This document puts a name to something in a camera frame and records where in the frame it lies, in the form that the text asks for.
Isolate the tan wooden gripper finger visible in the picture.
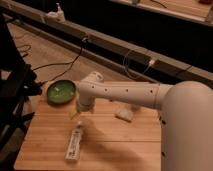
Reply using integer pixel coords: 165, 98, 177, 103
68, 109, 78, 120

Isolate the white plastic bottle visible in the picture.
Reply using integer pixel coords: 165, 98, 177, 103
65, 121, 83, 162

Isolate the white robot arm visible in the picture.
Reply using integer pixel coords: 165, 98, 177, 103
75, 72, 213, 171

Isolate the black tripod stand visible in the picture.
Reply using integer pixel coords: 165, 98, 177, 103
0, 13, 43, 158

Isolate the green bowl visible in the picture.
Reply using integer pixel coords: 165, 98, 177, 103
46, 80, 76, 105

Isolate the pale sponge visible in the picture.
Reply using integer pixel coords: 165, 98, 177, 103
115, 108, 133, 122

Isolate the black cable on floor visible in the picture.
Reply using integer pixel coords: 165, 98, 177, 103
16, 36, 89, 84

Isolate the grey metal rail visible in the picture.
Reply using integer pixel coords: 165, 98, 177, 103
0, 0, 213, 88

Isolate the white cable at rail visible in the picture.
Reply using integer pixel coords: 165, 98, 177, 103
121, 49, 156, 80

